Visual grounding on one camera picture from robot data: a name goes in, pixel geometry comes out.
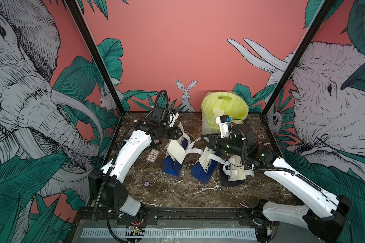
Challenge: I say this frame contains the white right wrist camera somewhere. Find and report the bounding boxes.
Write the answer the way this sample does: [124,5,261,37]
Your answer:
[216,115,232,138]

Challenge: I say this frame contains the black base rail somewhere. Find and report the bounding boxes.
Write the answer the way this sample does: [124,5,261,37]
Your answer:
[73,207,291,227]

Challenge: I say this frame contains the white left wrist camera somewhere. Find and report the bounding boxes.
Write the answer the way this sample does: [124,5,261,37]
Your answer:
[167,111,179,128]

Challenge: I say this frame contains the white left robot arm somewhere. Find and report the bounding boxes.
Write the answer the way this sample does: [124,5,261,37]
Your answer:
[88,90,183,222]

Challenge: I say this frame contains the dark takeout bag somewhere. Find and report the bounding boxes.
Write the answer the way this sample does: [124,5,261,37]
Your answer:
[220,155,254,187]

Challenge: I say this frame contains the paper scraps in bin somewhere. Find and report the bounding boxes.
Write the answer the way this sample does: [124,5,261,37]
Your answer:
[212,108,232,124]

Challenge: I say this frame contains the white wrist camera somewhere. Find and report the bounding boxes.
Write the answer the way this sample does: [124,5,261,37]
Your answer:
[167,111,179,128]
[216,115,232,138]

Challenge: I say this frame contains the white receipt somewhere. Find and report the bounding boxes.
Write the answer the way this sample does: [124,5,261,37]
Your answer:
[166,138,187,165]

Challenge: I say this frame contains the blue takeout bag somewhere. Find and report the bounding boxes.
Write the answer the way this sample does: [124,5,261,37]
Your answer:
[185,138,225,184]
[162,123,191,177]

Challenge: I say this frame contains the small red white card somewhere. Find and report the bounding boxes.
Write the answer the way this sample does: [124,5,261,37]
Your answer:
[146,149,160,163]

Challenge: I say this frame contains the green plastic bin liner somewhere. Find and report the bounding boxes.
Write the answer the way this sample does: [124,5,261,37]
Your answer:
[201,92,249,132]

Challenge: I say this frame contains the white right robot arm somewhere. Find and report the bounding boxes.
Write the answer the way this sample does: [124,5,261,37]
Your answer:
[201,121,351,243]

